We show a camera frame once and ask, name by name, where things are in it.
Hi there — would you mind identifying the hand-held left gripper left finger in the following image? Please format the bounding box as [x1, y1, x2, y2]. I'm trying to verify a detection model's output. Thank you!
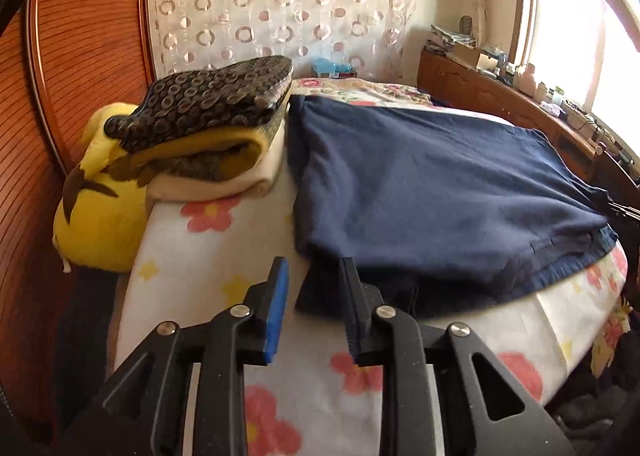
[65, 256, 291, 456]

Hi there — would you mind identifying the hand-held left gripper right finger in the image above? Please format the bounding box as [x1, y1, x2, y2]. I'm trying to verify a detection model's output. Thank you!
[339, 256, 576, 456]

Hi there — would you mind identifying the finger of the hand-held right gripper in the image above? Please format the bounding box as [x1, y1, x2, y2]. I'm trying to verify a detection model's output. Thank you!
[607, 202, 640, 224]

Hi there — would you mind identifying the navy blue t-shirt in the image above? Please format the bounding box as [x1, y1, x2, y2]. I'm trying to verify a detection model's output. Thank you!
[287, 95, 621, 319]

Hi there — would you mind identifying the white flower print sheet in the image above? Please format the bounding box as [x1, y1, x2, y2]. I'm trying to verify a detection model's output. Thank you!
[114, 186, 628, 456]

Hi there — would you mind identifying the pale pink bottle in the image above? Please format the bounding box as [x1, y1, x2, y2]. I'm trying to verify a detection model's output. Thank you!
[517, 63, 537, 94]

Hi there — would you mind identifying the yellow folded cloth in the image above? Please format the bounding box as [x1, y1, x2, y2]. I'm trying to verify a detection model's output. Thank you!
[107, 123, 288, 184]

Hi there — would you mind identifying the wooden framed window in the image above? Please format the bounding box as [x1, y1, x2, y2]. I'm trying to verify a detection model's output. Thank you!
[515, 0, 640, 137]

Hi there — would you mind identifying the yellow plush toy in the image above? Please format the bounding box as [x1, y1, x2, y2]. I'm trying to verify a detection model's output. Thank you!
[52, 103, 151, 273]

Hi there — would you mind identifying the wooden cabinet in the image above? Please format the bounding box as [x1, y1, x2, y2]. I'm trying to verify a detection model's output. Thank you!
[417, 48, 640, 207]

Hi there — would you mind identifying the cardboard box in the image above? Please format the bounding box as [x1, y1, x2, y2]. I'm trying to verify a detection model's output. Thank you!
[452, 42, 496, 69]

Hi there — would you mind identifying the floral blanket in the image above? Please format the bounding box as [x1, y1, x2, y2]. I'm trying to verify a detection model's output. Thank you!
[290, 77, 436, 107]

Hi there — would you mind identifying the dark circle-patterned folded cloth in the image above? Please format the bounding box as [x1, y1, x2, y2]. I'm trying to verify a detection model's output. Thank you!
[104, 56, 295, 154]

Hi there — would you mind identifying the stack of folded fabrics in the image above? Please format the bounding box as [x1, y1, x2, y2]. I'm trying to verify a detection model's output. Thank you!
[427, 25, 476, 49]

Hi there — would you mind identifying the circle-patterned sheer curtain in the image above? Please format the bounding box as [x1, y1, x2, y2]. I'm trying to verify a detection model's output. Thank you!
[147, 0, 421, 82]

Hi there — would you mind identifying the wooden louvred wardrobe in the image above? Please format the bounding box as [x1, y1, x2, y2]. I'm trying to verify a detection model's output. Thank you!
[0, 0, 156, 437]

